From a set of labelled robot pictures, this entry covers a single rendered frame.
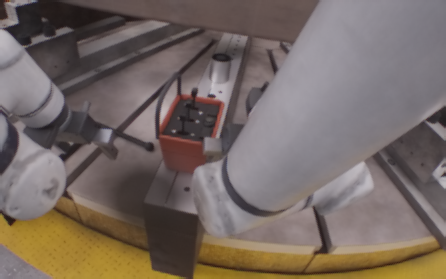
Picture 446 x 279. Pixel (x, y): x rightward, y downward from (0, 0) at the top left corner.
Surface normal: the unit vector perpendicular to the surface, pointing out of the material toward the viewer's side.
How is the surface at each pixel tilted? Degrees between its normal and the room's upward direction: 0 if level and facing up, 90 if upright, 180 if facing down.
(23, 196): 93
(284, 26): 90
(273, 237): 0
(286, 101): 89
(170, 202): 0
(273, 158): 99
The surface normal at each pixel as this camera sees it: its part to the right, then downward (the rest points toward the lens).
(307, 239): 0.11, -0.76
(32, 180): 0.92, 0.34
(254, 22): -0.12, 0.64
